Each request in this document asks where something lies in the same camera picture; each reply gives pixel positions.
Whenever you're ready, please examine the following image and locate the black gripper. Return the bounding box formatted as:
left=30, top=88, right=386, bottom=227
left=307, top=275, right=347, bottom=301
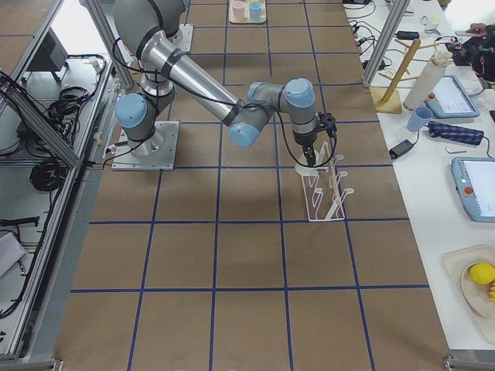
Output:
left=292, top=121, right=318, bottom=167

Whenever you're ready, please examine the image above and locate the white ikea cup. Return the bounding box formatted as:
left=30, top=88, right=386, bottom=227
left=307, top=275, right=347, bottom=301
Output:
left=294, top=149, right=328, bottom=177

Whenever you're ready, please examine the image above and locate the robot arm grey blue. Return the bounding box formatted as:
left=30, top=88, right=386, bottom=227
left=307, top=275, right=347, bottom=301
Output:
left=114, top=0, right=319, bottom=168

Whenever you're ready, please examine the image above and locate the light blue cup on desk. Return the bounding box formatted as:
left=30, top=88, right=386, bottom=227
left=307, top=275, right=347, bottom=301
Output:
left=406, top=106, right=433, bottom=133

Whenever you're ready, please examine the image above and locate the light blue cup far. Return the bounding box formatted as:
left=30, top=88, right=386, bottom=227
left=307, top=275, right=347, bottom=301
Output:
left=248, top=1, right=263, bottom=22

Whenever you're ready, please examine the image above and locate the pink cup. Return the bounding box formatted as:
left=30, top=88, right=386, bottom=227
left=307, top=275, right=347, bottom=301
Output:
left=231, top=1, right=246, bottom=22

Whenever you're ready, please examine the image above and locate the black power adapter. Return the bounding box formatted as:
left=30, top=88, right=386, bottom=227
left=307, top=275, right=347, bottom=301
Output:
left=388, top=139, right=415, bottom=160

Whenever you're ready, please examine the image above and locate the wooden mug tree stand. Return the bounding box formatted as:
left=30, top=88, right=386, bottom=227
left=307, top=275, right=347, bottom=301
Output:
left=370, top=38, right=435, bottom=114

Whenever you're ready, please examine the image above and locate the plaid folded umbrella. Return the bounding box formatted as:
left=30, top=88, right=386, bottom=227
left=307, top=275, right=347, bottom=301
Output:
left=427, top=121, right=484, bottom=145

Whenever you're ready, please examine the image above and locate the blue teach pendant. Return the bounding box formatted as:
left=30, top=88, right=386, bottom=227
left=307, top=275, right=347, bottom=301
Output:
left=451, top=157, right=494, bottom=223
left=425, top=74, right=480, bottom=118

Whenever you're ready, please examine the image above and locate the beige plastic tray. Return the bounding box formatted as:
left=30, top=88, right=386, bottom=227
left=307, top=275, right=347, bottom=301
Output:
left=228, top=0, right=267, bottom=24

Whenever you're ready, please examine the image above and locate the yellow lemon toy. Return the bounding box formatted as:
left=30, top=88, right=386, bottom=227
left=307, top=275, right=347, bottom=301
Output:
left=468, top=262, right=495, bottom=285

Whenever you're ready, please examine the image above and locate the beige tray with plate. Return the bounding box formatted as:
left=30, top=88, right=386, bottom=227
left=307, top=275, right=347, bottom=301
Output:
left=442, top=245, right=494, bottom=345

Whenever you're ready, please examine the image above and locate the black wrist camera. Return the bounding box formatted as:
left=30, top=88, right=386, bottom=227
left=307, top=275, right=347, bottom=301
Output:
left=316, top=112, right=337, bottom=138

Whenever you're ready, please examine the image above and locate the white wire cup rack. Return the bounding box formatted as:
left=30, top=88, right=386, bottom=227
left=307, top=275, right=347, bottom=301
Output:
left=295, top=155, right=354, bottom=222

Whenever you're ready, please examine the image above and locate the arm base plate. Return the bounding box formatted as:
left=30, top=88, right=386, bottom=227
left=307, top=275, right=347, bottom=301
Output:
left=169, top=23, right=194, bottom=53
left=111, top=121, right=179, bottom=171

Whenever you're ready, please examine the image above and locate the aluminium frame post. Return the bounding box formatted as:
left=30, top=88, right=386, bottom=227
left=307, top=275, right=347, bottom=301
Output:
left=362, top=0, right=410, bottom=87

